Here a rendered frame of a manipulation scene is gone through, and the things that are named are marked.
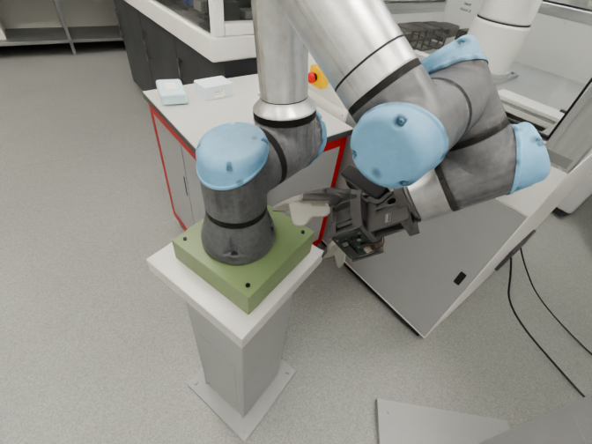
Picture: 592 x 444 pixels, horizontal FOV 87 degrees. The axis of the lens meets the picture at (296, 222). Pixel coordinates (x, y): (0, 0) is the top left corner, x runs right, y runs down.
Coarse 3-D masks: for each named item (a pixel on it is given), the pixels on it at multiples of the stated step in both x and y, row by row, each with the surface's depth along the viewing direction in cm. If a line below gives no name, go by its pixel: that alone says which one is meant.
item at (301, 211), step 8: (288, 200) 49; (296, 200) 48; (272, 208) 50; (280, 208) 50; (288, 208) 50; (296, 208) 48; (304, 208) 48; (312, 208) 48; (320, 208) 48; (328, 208) 48; (296, 216) 47; (304, 216) 47; (312, 216) 47; (320, 216) 47; (296, 224) 46; (304, 224) 46
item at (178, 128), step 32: (192, 96) 125; (256, 96) 132; (160, 128) 127; (192, 128) 107; (352, 128) 121; (192, 160) 110; (320, 160) 122; (192, 192) 125; (288, 192) 122; (192, 224) 145; (320, 224) 154
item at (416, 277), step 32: (320, 96) 131; (352, 160) 130; (448, 224) 105; (480, 224) 97; (512, 224) 89; (384, 256) 136; (416, 256) 122; (448, 256) 110; (480, 256) 101; (384, 288) 144; (416, 288) 128; (448, 288) 115; (416, 320) 135
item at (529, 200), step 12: (312, 60) 127; (324, 96) 129; (336, 96) 124; (588, 156) 85; (552, 168) 77; (576, 168) 82; (552, 180) 78; (564, 180) 79; (516, 192) 85; (528, 192) 83; (540, 192) 81; (552, 192) 80; (516, 204) 86; (528, 204) 84; (540, 204) 82
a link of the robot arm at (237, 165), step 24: (216, 144) 49; (240, 144) 49; (264, 144) 49; (216, 168) 47; (240, 168) 47; (264, 168) 51; (216, 192) 50; (240, 192) 50; (264, 192) 54; (216, 216) 54; (240, 216) 53
